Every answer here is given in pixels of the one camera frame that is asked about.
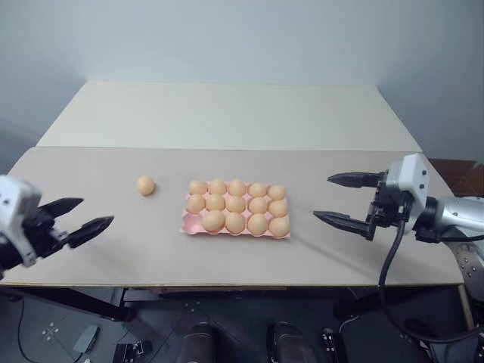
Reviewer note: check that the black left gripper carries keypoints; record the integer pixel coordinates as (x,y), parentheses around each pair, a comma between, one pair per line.
(39,234)

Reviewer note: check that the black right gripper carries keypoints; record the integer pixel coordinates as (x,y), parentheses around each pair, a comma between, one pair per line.
(389,208)

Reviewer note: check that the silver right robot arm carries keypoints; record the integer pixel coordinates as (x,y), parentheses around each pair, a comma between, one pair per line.
(453,215)

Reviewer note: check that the tan egg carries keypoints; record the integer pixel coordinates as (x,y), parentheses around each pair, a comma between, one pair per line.
(278,208)
(215,202)
(258,189)
(145,185)
(196,203)
(279,227)
(214,221)
(235,203)
(198,187)
(257,224)
(258,205)
(277,192)
(234,222)
(218,185)
(237,187)

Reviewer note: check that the pink egg tray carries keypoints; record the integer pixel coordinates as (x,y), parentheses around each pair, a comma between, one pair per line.
(191,225)

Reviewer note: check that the small grey block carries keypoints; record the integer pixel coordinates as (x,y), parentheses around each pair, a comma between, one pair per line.
(87,338)

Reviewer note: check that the black flat plate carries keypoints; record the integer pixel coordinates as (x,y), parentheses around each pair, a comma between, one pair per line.
(378,340)

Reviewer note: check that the small black box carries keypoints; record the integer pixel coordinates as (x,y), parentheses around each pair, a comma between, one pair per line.
(130,351)

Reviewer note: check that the dark rounded shape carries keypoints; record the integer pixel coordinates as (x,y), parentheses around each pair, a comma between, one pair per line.
(285,340)
(197,342)

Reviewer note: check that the light wooden table leg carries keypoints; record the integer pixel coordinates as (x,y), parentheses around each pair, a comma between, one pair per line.
(466,306)

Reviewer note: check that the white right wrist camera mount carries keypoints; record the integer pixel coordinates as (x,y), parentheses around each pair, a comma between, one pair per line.
(412,174)

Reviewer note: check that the black table frame bar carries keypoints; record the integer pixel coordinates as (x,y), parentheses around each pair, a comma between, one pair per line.
(75,302)

